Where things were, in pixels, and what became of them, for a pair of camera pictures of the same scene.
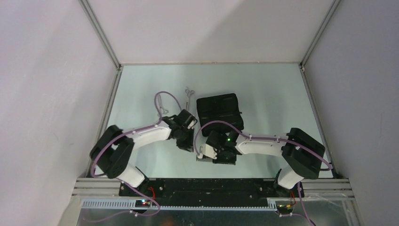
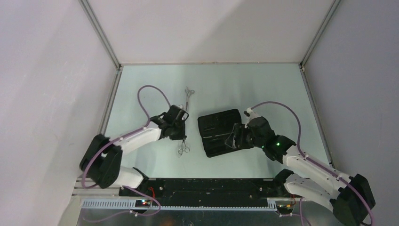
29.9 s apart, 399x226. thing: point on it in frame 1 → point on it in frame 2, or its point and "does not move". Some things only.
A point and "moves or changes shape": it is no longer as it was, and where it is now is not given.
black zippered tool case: (224, 108) moves or changes shape
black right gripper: (232, 161) → (238, 130)
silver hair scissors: (188, 92) does not move
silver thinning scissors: (165, 111) moves or changes shape
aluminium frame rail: (107, 112) does not move
